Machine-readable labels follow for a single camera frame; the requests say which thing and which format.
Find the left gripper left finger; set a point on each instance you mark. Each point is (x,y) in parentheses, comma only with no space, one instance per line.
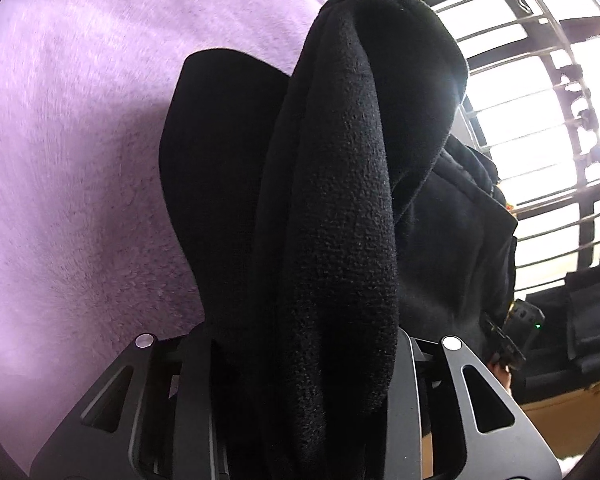
(147,417)

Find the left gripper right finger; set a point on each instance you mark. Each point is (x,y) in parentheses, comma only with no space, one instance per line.
(478,430)

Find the black clothing pile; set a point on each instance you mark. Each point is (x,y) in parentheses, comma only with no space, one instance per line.
(565,356)

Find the purple fleece bed blanket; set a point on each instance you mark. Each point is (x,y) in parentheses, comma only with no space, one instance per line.
(88,258)

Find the black fleece garment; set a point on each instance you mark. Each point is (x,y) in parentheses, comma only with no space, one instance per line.
(323,212)

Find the person's right hand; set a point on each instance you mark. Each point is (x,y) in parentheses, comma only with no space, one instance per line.
(502,374)

